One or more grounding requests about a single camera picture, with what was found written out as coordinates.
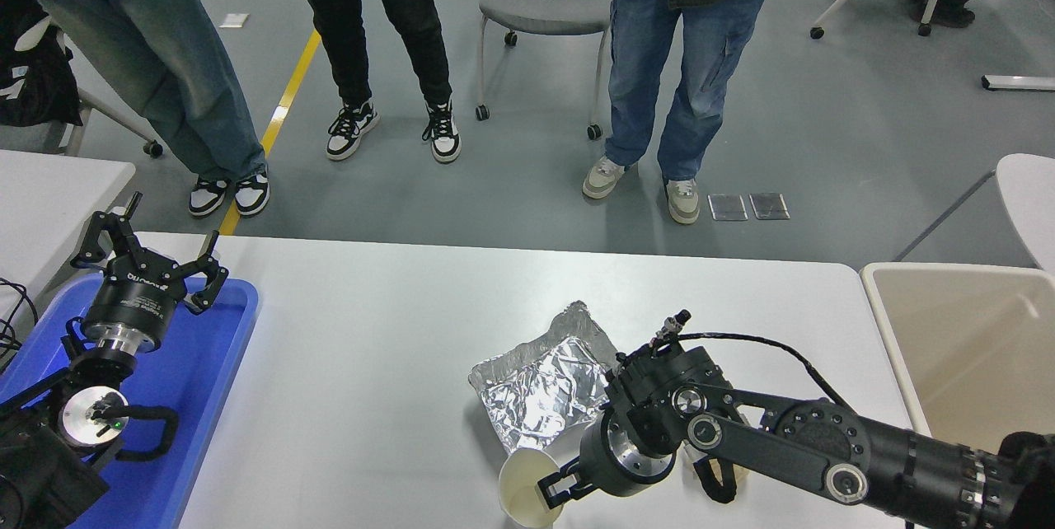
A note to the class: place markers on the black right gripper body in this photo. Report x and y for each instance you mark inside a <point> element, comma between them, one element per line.
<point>593,459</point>

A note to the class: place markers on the white floor bar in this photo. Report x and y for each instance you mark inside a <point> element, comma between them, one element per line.
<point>1018,82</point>

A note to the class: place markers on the tan paper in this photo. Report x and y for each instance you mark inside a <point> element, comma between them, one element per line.
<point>741,474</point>

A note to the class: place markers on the black bag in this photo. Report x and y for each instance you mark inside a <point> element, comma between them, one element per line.
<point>33,76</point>

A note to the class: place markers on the white side table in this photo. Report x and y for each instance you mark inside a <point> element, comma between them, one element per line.
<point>41,199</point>

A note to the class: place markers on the grey chair with castors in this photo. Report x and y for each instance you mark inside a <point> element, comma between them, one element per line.
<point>536,10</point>

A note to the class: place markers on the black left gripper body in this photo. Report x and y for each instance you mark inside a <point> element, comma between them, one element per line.
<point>132,294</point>

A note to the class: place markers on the white paper cup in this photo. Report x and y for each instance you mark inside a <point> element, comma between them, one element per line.
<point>519,500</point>

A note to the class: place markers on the blue plastic tray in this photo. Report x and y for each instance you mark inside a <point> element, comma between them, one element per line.
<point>206,364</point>

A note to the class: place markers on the white chair with castors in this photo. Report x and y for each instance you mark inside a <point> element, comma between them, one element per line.
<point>107,113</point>

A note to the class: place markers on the metal floor plate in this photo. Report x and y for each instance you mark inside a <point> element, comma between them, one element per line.
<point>729,208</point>
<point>770,206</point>

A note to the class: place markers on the foil tray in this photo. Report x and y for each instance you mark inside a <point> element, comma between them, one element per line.
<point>527,397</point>

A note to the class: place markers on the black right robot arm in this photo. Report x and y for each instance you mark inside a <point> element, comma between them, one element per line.
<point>824,447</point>

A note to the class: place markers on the white round table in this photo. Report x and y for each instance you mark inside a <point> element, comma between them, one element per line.
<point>1030,199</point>

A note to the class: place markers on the large pale bin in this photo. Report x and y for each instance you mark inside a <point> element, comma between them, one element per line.
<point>972,348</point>

